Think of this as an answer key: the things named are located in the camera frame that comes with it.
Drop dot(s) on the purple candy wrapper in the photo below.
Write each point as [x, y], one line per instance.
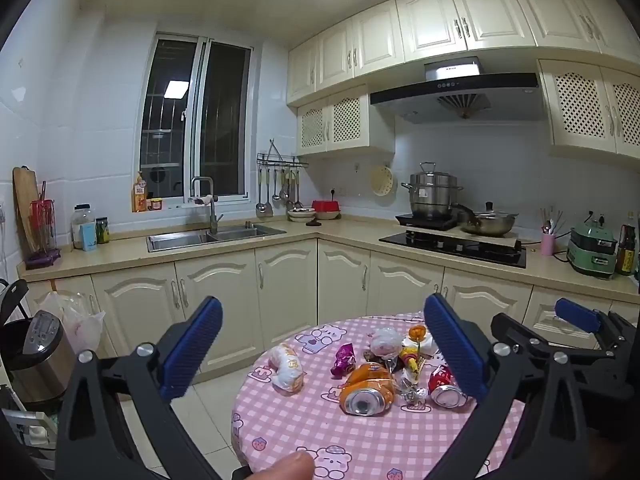
[344, 357]

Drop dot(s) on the hanging metal ladle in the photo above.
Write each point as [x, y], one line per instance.
[260, 205]

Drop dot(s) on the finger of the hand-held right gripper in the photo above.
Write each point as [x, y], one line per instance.
[575, 314]
[510, 327]

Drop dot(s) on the red bowl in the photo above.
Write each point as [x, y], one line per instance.
[326, 207]

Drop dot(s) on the pink cup with chopsticks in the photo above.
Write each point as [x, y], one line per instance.
[548, 244]

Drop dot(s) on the sliding kitchen window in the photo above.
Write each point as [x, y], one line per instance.
[220, 125]

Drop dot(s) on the wall utensil rack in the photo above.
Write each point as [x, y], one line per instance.
[280, 161]

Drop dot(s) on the white snack packet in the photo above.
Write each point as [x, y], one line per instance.
[287, 370]

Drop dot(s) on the black induction cooker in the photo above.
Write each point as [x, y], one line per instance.
[425, 221]

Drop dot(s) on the hanging metal spoon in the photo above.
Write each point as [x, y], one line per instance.
[283, 192]

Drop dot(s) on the person's left hand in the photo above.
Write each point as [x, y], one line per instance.
[287, 467]

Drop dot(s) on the cream upper wall cabinets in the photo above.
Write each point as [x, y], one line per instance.
[490, 10]

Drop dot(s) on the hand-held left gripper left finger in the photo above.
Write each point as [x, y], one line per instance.
[192, 347]

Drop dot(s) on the pink checked tablecloth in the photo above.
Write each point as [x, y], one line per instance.
[300, 425]

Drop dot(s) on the black folding chair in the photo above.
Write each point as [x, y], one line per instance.
[14, 292]

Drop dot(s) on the crumpled white tissue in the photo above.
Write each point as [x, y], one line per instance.
[430, 346]

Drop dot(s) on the crushed red drink can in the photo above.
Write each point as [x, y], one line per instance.
[442, 385]

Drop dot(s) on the wooden cutting board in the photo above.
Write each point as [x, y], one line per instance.
[25, 200]

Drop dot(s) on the light blue carton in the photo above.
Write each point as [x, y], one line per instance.
[88, 238]

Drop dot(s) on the small green jar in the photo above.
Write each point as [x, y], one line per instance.
[102, 231]

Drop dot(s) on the crumpled clear plastic wrapper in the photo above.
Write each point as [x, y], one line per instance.
[385, 342]

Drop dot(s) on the cream lower kitchen cabinets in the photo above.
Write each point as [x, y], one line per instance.
[290, 285]

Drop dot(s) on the yellow dish soap bottle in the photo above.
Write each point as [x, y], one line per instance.
[140, 195]

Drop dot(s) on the dark glass bottle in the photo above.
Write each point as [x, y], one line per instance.
[626, 255]

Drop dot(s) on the black gas stove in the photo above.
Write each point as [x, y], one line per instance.
[450, 248]

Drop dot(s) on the stainless steel sink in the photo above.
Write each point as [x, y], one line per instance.
[180, 240]

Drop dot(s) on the crushed orange drink can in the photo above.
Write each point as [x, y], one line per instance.
[367, 382]

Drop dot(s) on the orange peel piece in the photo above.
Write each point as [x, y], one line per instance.
[417, 332]

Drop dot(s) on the yellow red snack wrapper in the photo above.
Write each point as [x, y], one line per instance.
[409, 360]

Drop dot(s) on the red chopstick holder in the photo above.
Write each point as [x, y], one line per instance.
[42, 230]

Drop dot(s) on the hanging metal spatula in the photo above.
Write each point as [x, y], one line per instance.
[269, 205]

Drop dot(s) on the green rice cooker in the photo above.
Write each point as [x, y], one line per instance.
[592, 255]

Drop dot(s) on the stainless steel steamer pot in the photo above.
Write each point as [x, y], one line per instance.
[432, 195]

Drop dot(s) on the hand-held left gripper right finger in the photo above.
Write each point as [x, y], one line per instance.
[455, 350]

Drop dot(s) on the metal kitchen faucet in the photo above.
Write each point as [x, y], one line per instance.
[214, 210]

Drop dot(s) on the clear cellophane wrapper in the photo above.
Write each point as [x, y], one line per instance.
[412, 395]

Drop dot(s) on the glass jar with dark lid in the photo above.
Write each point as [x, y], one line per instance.
[82, 216]

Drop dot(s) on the metal wok with lid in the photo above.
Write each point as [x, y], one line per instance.
[490, 222]

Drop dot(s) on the stacked white bowls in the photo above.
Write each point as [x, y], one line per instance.
[301, 214]

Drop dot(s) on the small red jar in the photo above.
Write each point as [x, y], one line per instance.
[156, 204]

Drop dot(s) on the black range hood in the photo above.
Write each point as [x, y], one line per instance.
[450, 102]

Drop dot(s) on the white plastic bag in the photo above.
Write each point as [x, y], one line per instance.
[75, 322]

